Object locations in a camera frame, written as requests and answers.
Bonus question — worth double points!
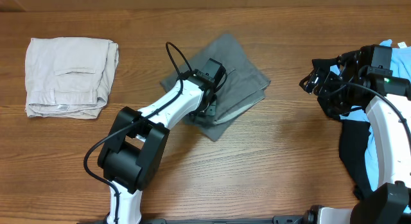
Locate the grey shorts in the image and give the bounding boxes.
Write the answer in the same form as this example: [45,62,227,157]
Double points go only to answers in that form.
[159,33,272,142]

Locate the beige shorts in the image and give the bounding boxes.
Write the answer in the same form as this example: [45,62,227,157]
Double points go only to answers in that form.
[25,37,119,119]

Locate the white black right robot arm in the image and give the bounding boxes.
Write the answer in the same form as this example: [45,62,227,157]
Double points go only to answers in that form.
[299,45,410,223]

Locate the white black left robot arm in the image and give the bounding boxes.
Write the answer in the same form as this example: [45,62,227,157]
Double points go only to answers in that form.
[97,73,221,223]

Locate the black garment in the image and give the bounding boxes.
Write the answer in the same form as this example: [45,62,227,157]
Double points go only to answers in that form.
[312,51,372,200]

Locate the light blue t-shirt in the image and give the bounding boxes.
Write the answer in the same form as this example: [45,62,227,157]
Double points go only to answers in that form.
[337,42,410,200]

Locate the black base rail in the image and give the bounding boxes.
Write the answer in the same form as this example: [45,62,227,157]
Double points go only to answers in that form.
[76,214,309,224]

